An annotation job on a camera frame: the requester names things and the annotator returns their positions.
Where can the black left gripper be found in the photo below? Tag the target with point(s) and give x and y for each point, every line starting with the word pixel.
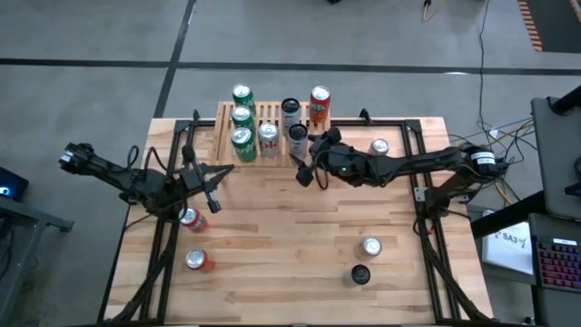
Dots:
pixel 197 179

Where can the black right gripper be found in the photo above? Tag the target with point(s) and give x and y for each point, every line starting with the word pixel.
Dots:
pixel 324 161

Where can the red Fanta strawberry can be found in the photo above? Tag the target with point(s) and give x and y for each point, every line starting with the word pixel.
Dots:
pixel 190 218
pixel 196 259
pixel 320 95

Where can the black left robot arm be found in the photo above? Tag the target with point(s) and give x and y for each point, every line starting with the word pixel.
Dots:
pixel 113 175

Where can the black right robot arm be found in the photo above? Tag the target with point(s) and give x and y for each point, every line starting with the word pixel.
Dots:
pixel 431 161

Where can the wooden slatted shelf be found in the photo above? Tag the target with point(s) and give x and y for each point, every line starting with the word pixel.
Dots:
pixel 222 136

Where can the grey side table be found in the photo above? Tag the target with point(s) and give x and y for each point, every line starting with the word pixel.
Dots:
pixel 36 217

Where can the white power adapter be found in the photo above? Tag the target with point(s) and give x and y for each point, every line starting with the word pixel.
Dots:
pixel 494 133

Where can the black computer with blue light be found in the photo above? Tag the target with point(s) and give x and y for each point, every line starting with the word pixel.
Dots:
pixel 11 186

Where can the black side desk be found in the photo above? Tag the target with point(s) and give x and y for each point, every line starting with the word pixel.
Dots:
pixel 504 215

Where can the white SA3 paper sign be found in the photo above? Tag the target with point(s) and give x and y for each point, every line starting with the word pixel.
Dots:
pixel 508 254

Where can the black pole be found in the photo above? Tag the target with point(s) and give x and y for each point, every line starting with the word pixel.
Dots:
pixel 567 101

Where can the backlit black keyboard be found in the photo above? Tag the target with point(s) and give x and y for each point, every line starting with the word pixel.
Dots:
pixel 558 268

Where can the orange striped black mat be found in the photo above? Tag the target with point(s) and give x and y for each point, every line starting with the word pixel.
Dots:
pixel 558 22

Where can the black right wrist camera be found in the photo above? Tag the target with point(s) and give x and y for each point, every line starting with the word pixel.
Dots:
pixel 347 168

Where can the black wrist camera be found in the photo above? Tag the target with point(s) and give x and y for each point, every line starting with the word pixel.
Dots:
pixel 347 168
pixel 165 186

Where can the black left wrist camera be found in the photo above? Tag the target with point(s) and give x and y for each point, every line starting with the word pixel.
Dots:
pixel 165 186

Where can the black aluminium table frame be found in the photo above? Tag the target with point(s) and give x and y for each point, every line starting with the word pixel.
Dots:
pixel 386 123

